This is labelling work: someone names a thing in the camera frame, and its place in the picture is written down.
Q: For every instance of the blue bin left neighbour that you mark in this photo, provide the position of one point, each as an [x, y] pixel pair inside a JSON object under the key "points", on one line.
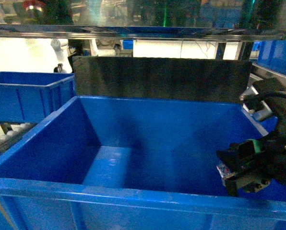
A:
{"points": [[29, 97]]}

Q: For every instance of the black backing board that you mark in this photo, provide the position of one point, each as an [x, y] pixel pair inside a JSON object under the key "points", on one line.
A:
{"points": [[207, 80]]}

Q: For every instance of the large open blue bin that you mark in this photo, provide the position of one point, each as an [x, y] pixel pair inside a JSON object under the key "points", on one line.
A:
{"points": [[103, 163]]}

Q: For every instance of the stainless steel shelf front rail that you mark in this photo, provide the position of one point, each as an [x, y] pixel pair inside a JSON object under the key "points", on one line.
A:
{"points": [[138, 32]]}

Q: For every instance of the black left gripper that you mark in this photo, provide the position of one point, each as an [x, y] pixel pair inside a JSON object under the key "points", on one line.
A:
{"points": [[254, 163]]}

